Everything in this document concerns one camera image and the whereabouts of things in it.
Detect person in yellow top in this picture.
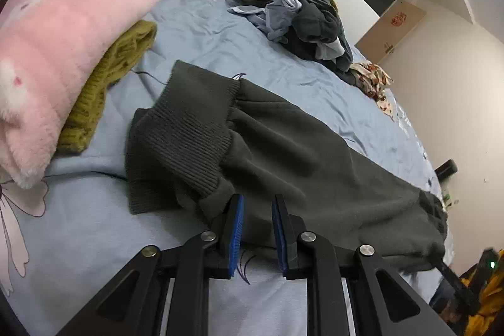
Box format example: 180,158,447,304
435,251,503,335

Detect blue floral duvet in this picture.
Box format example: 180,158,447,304
1,0,441,335

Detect black box on floor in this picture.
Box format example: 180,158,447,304
435,159,458,182

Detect pile of dark clothes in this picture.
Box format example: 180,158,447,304
228,0,355,85

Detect pink fluffy blanket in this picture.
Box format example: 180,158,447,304
1,0,160,188

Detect olive knitted garment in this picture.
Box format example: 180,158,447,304
56,20,157,154

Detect dark grey sweatpants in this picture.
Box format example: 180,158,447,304
126,61,448,272

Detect beige patterned garment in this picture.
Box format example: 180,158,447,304
348,60,393,118

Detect wooden door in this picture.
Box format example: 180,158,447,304
356,0,426,64

